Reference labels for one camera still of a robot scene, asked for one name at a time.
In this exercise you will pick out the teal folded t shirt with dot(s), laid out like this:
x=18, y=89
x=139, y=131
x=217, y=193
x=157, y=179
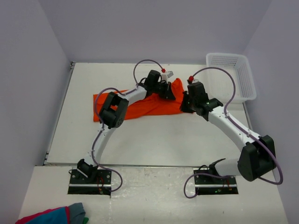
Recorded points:
x=53, y=215

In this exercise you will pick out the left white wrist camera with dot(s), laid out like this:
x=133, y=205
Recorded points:
x=165, y=76

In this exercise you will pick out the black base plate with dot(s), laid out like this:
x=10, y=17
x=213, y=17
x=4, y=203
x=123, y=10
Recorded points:
x=206, y=185
x=98, y=184

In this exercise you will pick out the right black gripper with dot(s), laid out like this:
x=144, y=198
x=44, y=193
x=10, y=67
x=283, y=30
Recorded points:
x=187, y=104

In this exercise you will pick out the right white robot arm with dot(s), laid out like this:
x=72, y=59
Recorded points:
x=257, y=153

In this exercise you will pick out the green folded t shirt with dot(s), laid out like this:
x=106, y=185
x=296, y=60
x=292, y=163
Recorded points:
x=85, y=221

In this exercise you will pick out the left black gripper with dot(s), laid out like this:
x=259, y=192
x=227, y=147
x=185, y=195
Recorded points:
x=168, y=91

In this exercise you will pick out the grey folded t shirt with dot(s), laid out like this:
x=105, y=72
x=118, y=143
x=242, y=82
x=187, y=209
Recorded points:
x=77, y=213

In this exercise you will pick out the pink folded t shirt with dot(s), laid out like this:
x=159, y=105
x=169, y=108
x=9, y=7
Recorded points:
x=35, y=215

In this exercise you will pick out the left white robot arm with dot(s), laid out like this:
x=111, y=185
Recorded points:
x=112, y=114

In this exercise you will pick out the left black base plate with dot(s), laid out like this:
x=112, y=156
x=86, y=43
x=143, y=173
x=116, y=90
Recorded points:
x=98, y=184

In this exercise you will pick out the white plastic basket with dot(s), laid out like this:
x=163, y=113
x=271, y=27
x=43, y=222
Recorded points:
x=238, y=77

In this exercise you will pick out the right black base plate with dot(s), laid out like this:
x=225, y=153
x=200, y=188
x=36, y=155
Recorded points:
x=206, y=185

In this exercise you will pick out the orange t shirt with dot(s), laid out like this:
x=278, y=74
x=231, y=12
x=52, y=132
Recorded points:
x=156, y=106

